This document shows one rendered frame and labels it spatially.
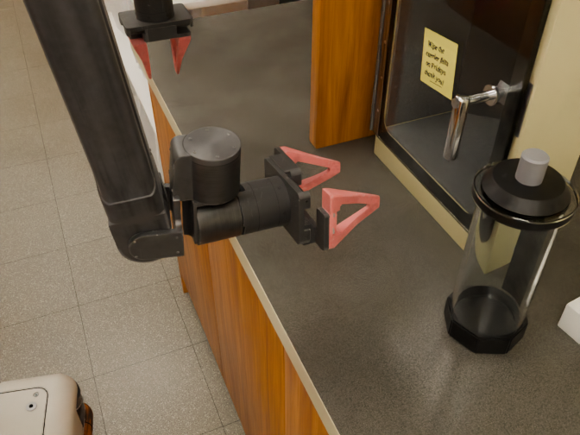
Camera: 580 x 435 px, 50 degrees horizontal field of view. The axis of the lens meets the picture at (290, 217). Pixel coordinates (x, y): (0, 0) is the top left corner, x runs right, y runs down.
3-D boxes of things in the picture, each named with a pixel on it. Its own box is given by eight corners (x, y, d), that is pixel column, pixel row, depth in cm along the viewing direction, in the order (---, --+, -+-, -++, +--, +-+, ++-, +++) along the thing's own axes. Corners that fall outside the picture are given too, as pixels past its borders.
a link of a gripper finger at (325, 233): (359, 156, 72) (285, 172, 69) (391, 183, 66) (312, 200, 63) (356, 207, 75) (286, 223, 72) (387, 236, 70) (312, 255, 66)
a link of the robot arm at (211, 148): (126, 206, 70) (130, 261, 64) (115, 122, 62) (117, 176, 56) (231, 196, 73) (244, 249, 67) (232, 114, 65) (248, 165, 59)
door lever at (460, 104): (484, 156, 79) (472, 145, 81) (501, 90, 72) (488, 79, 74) (448, 166, 77) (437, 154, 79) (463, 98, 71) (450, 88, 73)
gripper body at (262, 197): (278, 154, 73) (218, 165, 71) (315, 191, 65) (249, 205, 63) (280, 201, 76) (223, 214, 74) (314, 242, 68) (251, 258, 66)
